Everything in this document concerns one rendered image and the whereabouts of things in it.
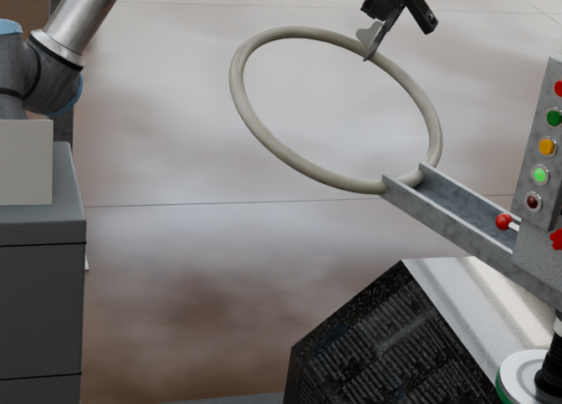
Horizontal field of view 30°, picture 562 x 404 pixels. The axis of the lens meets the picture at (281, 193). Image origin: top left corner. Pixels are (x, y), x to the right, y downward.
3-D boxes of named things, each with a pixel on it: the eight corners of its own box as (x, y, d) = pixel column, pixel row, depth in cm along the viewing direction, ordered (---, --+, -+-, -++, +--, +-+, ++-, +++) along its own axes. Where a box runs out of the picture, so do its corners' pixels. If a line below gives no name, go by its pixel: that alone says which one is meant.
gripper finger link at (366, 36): (344, 50, 233) (366, 14, 232) (368, 63, 233) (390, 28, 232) (344, 49, 230) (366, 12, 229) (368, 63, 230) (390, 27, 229)
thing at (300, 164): (480, 167, 229) (487, 158, 227) (317, 222, 199) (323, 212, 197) (349, 19, 249) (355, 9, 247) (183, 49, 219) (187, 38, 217)
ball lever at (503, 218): (534, 242, 185) (539, 227, 183) (523, 247, 183) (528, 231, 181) (501, 223, 190) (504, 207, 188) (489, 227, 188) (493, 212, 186)
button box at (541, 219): (557, 228, 175) (600, 70, 162) (547, 232, 173) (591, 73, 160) (518, 208, 180) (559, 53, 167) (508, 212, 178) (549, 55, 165)
